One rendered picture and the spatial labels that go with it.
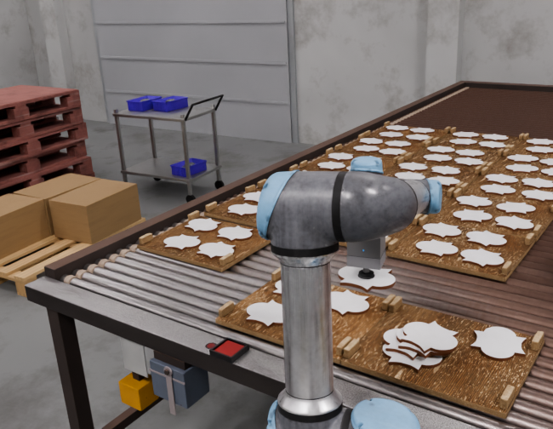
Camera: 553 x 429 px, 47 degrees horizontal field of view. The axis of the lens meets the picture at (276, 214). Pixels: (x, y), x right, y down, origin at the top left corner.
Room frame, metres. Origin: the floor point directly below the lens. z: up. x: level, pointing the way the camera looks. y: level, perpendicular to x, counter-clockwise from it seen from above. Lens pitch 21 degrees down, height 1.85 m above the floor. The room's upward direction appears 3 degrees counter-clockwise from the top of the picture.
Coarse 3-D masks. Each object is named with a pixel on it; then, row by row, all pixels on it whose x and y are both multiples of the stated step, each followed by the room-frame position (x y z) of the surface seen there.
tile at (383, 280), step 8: (344, 272) 1.47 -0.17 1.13; (352, 272) 1.47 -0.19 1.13; (376, 272) 1.46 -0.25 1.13; (384, 272) 1.46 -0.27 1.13; (344, 280) 1.43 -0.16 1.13; (352, 280) 1.42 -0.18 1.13; (360, 280) 1.42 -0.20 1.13; (368, 280) 1.42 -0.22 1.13; (376, 280) 1.42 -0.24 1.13; (384, 280) 1.41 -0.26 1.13; (392, 280) 1.41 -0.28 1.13; (360, 288) 1.39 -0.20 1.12; (368, 288) 1.38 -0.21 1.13; (376, 288) 1.39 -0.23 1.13; (384, 288) 1.39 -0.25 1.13
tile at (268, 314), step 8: (256, 304) 1.67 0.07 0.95; (264, 304) 1.67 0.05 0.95; (272, 304) 1.66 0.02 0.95; (280, 304) 1.66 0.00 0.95; (248, 312) 1.62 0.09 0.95; (256, 312) 1.62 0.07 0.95; (264, 312) 1.61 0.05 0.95; (272, 312) 1.61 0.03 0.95; (280, 312) 1.61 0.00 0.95; (248, 320) 1.58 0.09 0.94; (256, 320) 1.58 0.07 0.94; (264, 320) 1.57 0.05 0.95; (272, 320) 1.57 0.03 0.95; (280, 320) 1.57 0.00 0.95
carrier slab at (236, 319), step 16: (272, 288) 1.79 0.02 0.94; (336, 288) 1.76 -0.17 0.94; (240, 304) 1.69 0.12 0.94; (224, 320) 1.60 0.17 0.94; (240, 320) 1.60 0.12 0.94; (336, 320) 1.57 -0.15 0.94; (352, 320) 1.56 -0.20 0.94; (368, 320) 1.56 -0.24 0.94; (256, 336) 1.53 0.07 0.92; (272, 336) 1.50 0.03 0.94; (336, 336) 1.48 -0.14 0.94; (352, 336) 1.48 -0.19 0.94
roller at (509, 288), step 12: (384, 264) 1.98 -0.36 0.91; (396, 264) 1.96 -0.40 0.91; (408, 264) 1.94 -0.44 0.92; (444, 276) 1.85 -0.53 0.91; (456, 276) 1.84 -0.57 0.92; (468, 276) 1.83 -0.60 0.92; (492, 288) 1.76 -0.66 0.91; (504, 288) 1.75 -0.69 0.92; (516, 288) 1.73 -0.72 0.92; (552, 300) 1.66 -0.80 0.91
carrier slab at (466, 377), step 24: (408, 312) 1.59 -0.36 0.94; (432, 312) 1.58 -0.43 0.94; (456, 336) 1.45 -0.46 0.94; (528, 336) 1.44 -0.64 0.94; (360, 360) 1.37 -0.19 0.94; (384, 360) 1.36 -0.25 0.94; (456, 360) 1.34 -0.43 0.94; (480, 360) 1.34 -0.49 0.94; (528, 360) 1.33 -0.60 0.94; (408, 384) 1.27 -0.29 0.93; (432, 384) 1.25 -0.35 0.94; (456, 384) 1.25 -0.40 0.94; (480, 384) 1.24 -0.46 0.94; (504, 384) 1.24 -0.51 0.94; (480, 408) 1.17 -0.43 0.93
